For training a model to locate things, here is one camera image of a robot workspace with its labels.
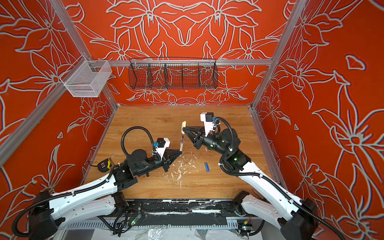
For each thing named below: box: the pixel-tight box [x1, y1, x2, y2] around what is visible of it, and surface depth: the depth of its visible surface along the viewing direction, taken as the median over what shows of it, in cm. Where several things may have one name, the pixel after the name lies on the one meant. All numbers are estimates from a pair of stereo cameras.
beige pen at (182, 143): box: [180, 135, 184, 152], surface depth 66 cm
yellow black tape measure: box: [97, 158, 111, 172], surface depth 87 cm
